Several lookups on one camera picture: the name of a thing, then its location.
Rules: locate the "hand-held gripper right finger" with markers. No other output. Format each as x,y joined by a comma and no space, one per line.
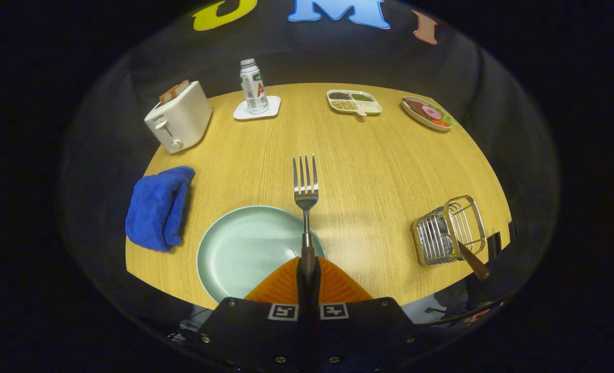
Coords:
363,331

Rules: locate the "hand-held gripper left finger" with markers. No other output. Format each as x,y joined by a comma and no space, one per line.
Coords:
255,331

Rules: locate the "pale green plate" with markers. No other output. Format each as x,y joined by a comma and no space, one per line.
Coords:
244,254

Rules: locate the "blue cloth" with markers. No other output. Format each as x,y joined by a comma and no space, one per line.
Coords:
156,210

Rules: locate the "black table clamp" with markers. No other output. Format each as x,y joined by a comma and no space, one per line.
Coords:
494,243
512,230

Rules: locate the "white square coaster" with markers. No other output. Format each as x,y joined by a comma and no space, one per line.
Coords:
244,113

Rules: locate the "white toaster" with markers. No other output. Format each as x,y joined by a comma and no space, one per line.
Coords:
182,122

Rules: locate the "plate of food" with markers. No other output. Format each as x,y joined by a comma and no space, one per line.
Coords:
426,113

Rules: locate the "white divided condiment dish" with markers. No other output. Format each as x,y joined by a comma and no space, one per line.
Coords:
353,102

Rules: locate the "small plastic bottle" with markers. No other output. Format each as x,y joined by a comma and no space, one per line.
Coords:
254,88

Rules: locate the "toast slice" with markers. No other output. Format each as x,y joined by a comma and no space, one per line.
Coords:
168,95
182,86

